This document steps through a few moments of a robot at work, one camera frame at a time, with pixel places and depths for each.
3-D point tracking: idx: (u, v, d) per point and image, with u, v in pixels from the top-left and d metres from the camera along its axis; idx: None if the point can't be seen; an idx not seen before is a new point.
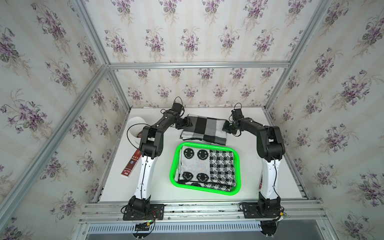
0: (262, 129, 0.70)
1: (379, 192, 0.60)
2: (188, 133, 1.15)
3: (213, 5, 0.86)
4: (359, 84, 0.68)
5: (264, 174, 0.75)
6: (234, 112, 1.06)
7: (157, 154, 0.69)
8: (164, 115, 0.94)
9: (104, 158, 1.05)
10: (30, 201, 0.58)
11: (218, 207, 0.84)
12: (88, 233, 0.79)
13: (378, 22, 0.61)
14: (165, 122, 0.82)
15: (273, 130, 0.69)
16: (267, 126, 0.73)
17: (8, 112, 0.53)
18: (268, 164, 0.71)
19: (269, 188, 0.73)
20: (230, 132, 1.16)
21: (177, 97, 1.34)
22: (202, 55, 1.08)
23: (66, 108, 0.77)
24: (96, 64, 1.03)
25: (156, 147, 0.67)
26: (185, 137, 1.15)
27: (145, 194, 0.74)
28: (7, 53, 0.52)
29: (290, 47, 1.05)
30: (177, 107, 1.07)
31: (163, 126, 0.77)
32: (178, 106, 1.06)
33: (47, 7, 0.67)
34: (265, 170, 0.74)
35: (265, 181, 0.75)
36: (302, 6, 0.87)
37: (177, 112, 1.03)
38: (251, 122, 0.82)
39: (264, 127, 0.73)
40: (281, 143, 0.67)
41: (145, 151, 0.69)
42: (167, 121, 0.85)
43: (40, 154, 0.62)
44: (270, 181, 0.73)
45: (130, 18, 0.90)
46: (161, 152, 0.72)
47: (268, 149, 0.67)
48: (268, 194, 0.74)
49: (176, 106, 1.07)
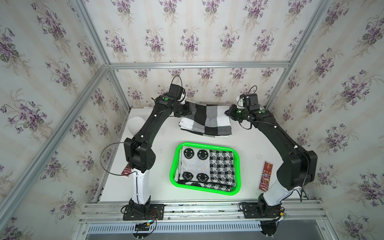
0: (295, 155, 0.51)
1: (379, 192, 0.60)
2: (187, 124, 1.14)
3: (213, 5, 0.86)
4: (359, 84, 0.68)
5: (274, 188, 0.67)
6: (247, 99, 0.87)
7: (149, 168, 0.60)
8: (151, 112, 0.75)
9: (104, 158, 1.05)
10: (30, 201, 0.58)
11: (218, 207, 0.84)
12: (88, 233, 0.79)
13: (378, 22, 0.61)
14: (153, 127, 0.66)
15: (308, 158, 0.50)
16: (301, 148, 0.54)
17: (9, 112, 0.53)
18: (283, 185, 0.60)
19: (275, 201, 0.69)
20: (236, 118, 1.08)
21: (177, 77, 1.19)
22: (202, 55, 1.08)
23: (66, 108, 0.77)
24: (96, 64, 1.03)
25: (145, 163, 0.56)
26: (185, 126, 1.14)
27: (143, 200, 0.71)
28: (7, 53, 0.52)
29: (290, 47, 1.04)
30: (174, 91, 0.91)
31: (149, 135, 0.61)
32: (176, 90, 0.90)
33: (47, 7, 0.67)
34: (279, 187, 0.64)
35: (273, 193, 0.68)
36: (302, 6, 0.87)
37: (172, 100, 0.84)
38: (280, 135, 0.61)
39: (297, 150, 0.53)
40: (312, 173, 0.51)
41: (133, 164, 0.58)
42: (155, 124, 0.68)
43: (40, 154, 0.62)
44: (279, 196, 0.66)
45: (130, 18, 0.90)
46: (153, 162, 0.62)
47: (296, 180, 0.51)
48: (272, 203, 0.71)
49: (174, 89, 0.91)
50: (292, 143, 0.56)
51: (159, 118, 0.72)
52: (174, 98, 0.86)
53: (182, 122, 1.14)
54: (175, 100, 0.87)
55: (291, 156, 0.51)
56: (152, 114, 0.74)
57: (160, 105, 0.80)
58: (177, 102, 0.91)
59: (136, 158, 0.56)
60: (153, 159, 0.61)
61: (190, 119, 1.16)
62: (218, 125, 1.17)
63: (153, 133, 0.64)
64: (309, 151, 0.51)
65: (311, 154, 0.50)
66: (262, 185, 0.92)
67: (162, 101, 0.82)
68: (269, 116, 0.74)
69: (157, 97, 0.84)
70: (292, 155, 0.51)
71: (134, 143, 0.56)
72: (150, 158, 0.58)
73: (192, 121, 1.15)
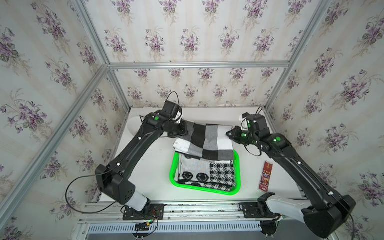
0: (334, 207, 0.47)
1: (379, 192, 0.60)
2: (182, 146, 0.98)
3: (213, 5, 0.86)
4: (359, 84, 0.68)
5: (287, 204, 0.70)
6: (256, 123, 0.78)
7: (124, 202, 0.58)
8: (136, 134, 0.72)
9: (104, 158, 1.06)
10: (30, 202, 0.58)
11: (218, 207, 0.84)
12: (88, 233, 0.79)
13: (378, 22, 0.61)
14: (132, 153, 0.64)
15: (347, 209, 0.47)
16: (337, 194, 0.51)
17: (8, 112, 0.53)
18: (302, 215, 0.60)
19: (276, 210, 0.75)
20: (241, 142, 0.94)
21: (174, 92, 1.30)
22: (202, 56, 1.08)
23: (66, 108, 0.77)
24: (96, 64, 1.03)
25: (117, 195, 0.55)
26: (179, 149, 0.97)
27: (138, 209, 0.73)
28: (7, 53, 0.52)
29: (290, 47, 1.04)
30: (168, 108, 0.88)
31: (126, 163, 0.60)
32: (170, 109, 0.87)
33: (47, 7, 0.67)
34: (293, 212, 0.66)
35: (281, 208, 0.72)
36: (302, 6, 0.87)
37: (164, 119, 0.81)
38: (309, 176, 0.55)
39: (331, 198, 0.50)
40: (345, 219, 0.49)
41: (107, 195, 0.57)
42: (136, 150, 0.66)
43: (40, 154, 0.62)
44: (287, 212, 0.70)
45: (130, 18, 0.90)
46: (129, 193, 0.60)
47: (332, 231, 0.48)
48: (273, 211, 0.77)
49: (168, 107, 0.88)
50: (325, 188, 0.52)
51: (143, 144, 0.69)
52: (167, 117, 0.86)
53: (176, 143, 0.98)
54: (167, 120, 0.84)
55: (330, 209, 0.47)
56: (136, 136, 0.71)
57: (148, 125, 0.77)
58: (171, 121, 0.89)
59: (110, 190, 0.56)
60: (129, 191, 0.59)
61: (186, 140, 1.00)
62: (219, 148, 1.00)
63: (132, 162, 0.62)
64: (346, 200, 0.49)
65: (349, 202, 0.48)
66: (262, 186, 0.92)
67: (151, 121, 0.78)
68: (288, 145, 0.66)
69: (147, 116, 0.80)
70: (331, 207, 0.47)
71: (107, 173, 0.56)
72: (125, 192, 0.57)
73: (189, 144, 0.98)
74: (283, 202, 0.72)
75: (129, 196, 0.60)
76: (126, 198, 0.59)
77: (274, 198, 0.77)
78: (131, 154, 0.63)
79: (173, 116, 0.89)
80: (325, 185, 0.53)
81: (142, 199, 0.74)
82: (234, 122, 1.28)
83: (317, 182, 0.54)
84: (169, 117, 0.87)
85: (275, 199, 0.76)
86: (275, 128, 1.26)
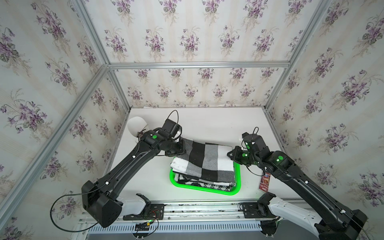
0: (350, 227, 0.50)
1: (379, 192, 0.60)
2: (181, 166, 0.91)
3: (213, 5, 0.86)
4: (359, 84, 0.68)
5: (295, 212, 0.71)
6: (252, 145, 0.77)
7: (106, 224, 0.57)
8: (130, 152, 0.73)
9: (104, 157, 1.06)
10: (31, 202, 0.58)
11: (218, 207, 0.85)
12: (88, 233, 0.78)
13: (378, 22, 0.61)
14: (122, 172, 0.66)
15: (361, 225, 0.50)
16: (349, 211, 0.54)
17: (8, 112, 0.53)
18: (315, 229, 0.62)
19: (278, 214, 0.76)
20: (243, 163, 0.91)
21: (175, 111, 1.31)
22: (202, 56, 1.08)
23: (66, 108, 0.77)
24: (96, 64, 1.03)
25: (99, 217, 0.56)
26: (177, 169, 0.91)
27: (137, 212, 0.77)
28: (7, 53, 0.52)
29: (290, 47, 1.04)
30: (168, 127, 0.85)
31: (115, 182, 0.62)
32: (170, 127, 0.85)
33: (47, 7, 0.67)
34: (301, 220, 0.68)
35: (287, 215, 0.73)
36: (302, 6, 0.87)
37: (161, 138, 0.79)
38: (319, 196, 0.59)
39: (344, 216, 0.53)
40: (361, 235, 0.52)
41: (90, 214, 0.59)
42: (127, 169, 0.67)
43: (40, 154, 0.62)
44: (292, 219, 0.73)
45: (130, 18, 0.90)
46: (113, 217, 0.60)
47: None
48: (274, 214, 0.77)
49: (168, 126, 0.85)
50: (337, 207, 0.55)
51: (136, 163, 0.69)
52: (165, 137, 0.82)
53: (174, 163, 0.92)
54: (165, 139, 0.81)
55: (346, 230, 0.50)
56: (131, 154, 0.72)
57: (144, 143, 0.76)
58: (170, 139, 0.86)
59: (94, 209, 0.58)
60: (114, 213, 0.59)
61: (184, 159, 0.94)
62: (218, 169, 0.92)
63: (121, 181, 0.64)
64: (359, 216, 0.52)
65: (361, 218, 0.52)
66: (262, 186, 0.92)
67: (149, 139, 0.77)
68: (291, 163, 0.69)
69: (145, 134, 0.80)
70: (347, 227, 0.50)
71: (93, 191, 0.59)
72: (108, 213, 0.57)
73: (187, 163, 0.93)
74: (289, 210, 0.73)
75: (113, 218, 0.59)
76: (109, 220, 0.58)
77: (276, 203, 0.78)
78: (121, 173, 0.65)
79: (172, 135, 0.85)
80: (335, 203, 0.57)
81: (135, 202, 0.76)
82: (234, 122, 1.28)
83: (328, 201, 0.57)
84: (168, 136, 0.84)
85: (279, 205, 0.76)
86: (275, 128, 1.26)
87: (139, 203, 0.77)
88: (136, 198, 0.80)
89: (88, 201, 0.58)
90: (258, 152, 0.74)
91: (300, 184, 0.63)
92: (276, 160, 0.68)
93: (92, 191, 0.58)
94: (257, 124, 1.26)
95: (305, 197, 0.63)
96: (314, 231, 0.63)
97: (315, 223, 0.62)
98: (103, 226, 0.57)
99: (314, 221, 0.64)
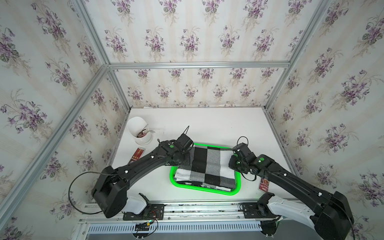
0: (327, 206, 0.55)
1: (379, 192, 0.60)
2: (184, 174, 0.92)
3: (213, 5, 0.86)
4: (359, 84, 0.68)
5: (291, 209, 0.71)
6: (240, 151, 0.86)
7: (108, 213, 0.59)
8: (149, 153, 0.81)
9: (104, 158, 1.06)
10: (31, 201, 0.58)
11: (218, 207, 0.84)
12: (88, 233, 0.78)
13: (378, 22, 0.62)
14: (140, 168, 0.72)
15: (340, 203, 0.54)
16: (326, 193, 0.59)
17: (9, 112, 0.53)
18: (311, 221, 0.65)
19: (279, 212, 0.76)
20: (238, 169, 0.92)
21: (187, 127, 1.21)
22: (202, 55, 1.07)
23: (66, 108, 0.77)
24: (96, 64, 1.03)
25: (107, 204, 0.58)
26: (181, 179, 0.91)
27: (140, 209, 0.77)
28: (7, 53, 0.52)
29: (290, 47, 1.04)
30: (182, 140, 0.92)
31: (133, 174, 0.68)
32: (184, 140, 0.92)
33: (48, 7, 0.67)
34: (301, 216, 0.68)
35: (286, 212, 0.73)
36: (302, 6, 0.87)
37: (176, 148, 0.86)
38: (297, 184, 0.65)
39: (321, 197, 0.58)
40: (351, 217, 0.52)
41: (96, 200, 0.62)
42: (146, 166, 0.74)
43: (40, 154, 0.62)
44: (290, 215, 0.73)
45: (130, 18, 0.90)
46: (116, 210, 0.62)
47: (341, 233, 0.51)
48: (276, 213, 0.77)
49: (182, 139, 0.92)
50: (314, 191, 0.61)
51: (153, 163, 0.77)
52: (179, 148, 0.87)
53: (177, 173, 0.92)
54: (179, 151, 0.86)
55: (325, 209, 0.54)
56: (149, 154, 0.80)
57: (161, 149, 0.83)
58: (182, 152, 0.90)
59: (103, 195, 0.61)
60: (119, 205, 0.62)
61: (186, 169, 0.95)
62: (221, 175, 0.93)
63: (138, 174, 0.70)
64: (335, 196, 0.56)
65: (338, 198, 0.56)
66: (262, 186, 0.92)
67: (166, 147, 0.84)
68: (270, 162, 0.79)
69: (162, 142, 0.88)
70: (326, 207, 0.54)
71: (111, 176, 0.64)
72: (116, 203, 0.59)
73: (190, 171, 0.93)
74: (286, 206, 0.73)
75: (115, 210, 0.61)
76: (113, 210, 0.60)
77: (275, 201, 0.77)
78: (139, 168, 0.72)
79: (186, 148, 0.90)
80: (313, 188, 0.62)
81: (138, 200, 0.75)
82: (234, 122, 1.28)
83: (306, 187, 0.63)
84: (181, 149, 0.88)
85: (277, 203, 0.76)
86: (275, 129, 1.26)
87: (140, 202, 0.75)
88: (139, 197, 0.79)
89: (104, 183, 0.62)
90: (244, 157, 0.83)
91: (280, 177, 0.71)
92: (259, 161, 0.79)
93: (112, 175, 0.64)
94: (257, 124, 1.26)
95: (288, 189, 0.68)
96: (310, 225, 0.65)
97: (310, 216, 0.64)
98: (107, 215, 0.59)
99: (310, 214, 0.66)
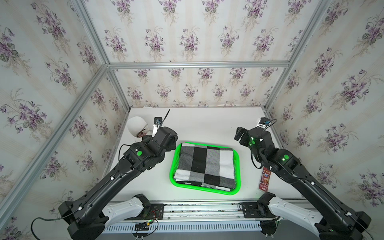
0: (355, 230, 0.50)
1: (379, 192, 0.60)
2: (184, 174, 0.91)
3: (213, 5, 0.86)
4: (359, 84, 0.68)
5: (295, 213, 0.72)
6: (262, 141, 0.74)
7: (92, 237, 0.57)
8: (110, 173, 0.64)
9: (104, 157, 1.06)
10: (31, 202, 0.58)
11: (218, 207, 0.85)
12: None
13: (378, 22, 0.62)
14: (97, 198, 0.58)
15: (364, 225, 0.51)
16: (354, 213, 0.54)
17: (9, 112, 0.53)
18: (315, 228, 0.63)
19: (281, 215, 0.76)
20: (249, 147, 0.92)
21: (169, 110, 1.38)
22: (202, 55, 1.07)
23: (66, 108, 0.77)
24: (96, 64, 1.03)
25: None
26: (180, 179, 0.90)
27: (136, 214, 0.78)
28: (7, 53, 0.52)
29: (290, 47, 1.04)
30: (160, 138, 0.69)
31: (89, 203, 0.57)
32: (161, 138, 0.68)
33: (47, 7, 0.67)
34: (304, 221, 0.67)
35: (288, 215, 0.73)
36: (302, 6, 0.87)
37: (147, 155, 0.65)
38: (323, 196, 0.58)
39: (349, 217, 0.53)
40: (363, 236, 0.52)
41: None
42: (104, 192, 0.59)
43: (40, 154, 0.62)
44: (292, 219, 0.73)
45: (130, 18, 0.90)
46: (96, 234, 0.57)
47: None
48: (276, 214, 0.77)
49: (159, 137, 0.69)
50: (343, 209, 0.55)
51: (112, 186, 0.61)
52: (155, 153, 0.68)
53: (177, 174, 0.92)
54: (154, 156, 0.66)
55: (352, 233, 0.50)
56: (110, 175, 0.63)
57: (126, 162, 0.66)
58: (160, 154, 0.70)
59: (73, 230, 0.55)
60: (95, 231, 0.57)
61: (185, 169, 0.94)
62: (221, 175, 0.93)
63: (99, 203, 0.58)
64: (363, 218, 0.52)
65: (366, 221, 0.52)
66: (262, 186, 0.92)
67: (134, 155, 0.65)
68: (296, 162, 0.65)
69: (130, 147, 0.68)
70: (353, 230, 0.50)
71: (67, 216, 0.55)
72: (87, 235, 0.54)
73: (190, 171, 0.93)
74: (289, 210, 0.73)
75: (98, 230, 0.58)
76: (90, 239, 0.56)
77: (276, 203, 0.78)
78: (95, 199, 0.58)
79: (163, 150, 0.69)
80: (341, 205, 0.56)
81: (132, 208, 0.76)
82: (234, 122, 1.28)
83: (333, 203, 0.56)
84: (157, 151, 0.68)
85: (279, 206, 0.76)
86: (275, 129, 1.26)
87: (135, 207, 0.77)
88: (130, 202, 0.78)
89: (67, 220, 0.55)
90: (265, 148, 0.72)
91: (305, 184, 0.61)
92: (282, 160, 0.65)
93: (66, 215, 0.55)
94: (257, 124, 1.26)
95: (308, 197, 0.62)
96: (314, 231, 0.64)
97: (315, 223, 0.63)
98: None
99: (315, 221, 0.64)
